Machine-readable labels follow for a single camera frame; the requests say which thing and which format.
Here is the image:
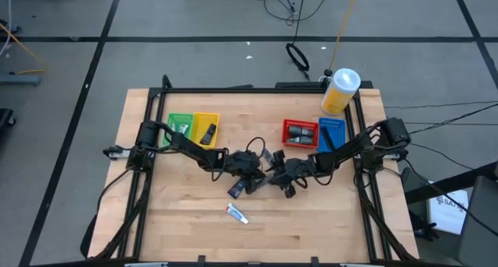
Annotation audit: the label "black comb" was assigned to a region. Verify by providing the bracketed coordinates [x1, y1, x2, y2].
[320, 126, 336, 152]

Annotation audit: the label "green plastic basket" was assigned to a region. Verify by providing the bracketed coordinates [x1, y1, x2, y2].
[162, 111, 195, 147]

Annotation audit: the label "yellow plastic basket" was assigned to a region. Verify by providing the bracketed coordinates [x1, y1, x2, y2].
[189, 111, 221, 149]

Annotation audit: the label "black floor cables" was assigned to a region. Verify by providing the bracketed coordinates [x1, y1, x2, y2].
[241, 0, 331, 27]

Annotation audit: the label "white yellow wipes canister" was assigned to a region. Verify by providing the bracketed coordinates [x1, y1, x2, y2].
[320, 67, 362, 116]

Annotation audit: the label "dark blue sachet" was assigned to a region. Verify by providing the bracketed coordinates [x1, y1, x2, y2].
[227, 177, 247, 200]

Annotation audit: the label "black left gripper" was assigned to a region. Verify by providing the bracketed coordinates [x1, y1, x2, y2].
[225, 149, 272, 195]

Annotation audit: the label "hanging yellow cable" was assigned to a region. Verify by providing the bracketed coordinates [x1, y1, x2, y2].
[328, 0, 361, 72]

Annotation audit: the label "black cable coil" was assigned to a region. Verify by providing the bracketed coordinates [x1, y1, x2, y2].
[285, 42, 311, 72]

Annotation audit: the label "blue plastic basket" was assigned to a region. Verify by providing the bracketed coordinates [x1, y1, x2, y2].
[316, 117, 347, 153]

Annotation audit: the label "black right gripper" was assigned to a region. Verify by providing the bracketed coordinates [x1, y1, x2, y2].
[268, 160, 318, 200]

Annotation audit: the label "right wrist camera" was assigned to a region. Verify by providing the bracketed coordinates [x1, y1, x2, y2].
[272, 149, 287, 169]

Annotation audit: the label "grey body wash bottle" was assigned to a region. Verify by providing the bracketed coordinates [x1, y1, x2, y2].
[287, 125, 314, 138]

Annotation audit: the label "yellow floor cable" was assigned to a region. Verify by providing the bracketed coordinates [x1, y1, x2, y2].
[0, 22, 47, 76]

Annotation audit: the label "black table frame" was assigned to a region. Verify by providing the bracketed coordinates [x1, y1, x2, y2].
[79, 74, 419, 267]

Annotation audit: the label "white toothpaste tube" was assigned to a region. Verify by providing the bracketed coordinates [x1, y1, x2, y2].
[225, 202, 250, 225]

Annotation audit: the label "red plastic basket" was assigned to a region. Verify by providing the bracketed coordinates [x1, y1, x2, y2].
[281, 118, 320, 149]

